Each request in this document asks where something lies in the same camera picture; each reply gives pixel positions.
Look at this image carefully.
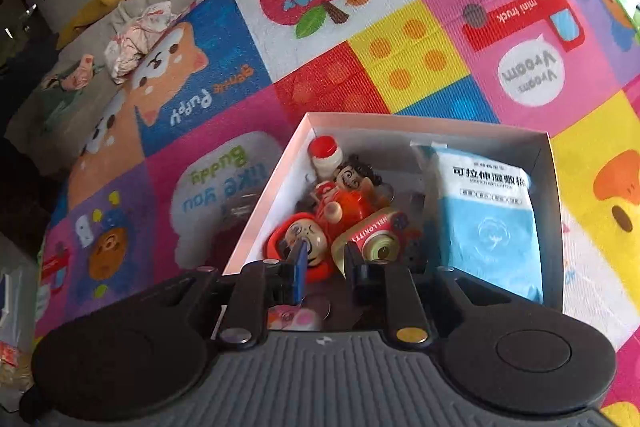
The pink pig squishy toy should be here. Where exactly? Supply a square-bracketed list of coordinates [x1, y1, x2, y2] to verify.
[267, 305, 322, 332]

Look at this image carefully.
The red hooded doll figure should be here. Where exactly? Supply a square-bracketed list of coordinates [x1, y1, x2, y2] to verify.
[266, 190, 377, 285]

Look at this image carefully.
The toy camera keychain with bell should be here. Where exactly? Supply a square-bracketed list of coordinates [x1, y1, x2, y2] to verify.
[331, 207, 422, 277]

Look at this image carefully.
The small cartoon figure keychain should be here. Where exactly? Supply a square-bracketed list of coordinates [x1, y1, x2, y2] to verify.
[311, 154, 395, 209]

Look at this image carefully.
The blue white tissue pack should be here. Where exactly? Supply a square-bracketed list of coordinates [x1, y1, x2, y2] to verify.
[410, 141, 544, 303]

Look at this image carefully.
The small yogurt drink bottle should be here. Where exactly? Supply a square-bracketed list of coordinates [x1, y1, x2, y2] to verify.
[308, 134, 344, 182]

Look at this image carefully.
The white cardboard box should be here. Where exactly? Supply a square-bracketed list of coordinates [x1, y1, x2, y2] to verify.
[224, 113, 563, 310]

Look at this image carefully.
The grey sofa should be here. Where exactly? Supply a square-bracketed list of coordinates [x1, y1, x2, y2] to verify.
[4, 0, 292, 178]

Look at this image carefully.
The crumpled pink white cloth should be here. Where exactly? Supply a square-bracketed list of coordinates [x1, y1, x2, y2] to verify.
[104, 1, 177, 84]

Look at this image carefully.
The small pink cloth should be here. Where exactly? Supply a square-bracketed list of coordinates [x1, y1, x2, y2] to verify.
[61, 54, 94, 91]

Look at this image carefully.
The colourful cartoon play mat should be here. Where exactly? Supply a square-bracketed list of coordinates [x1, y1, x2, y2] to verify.
[20, 0, 639, 426]

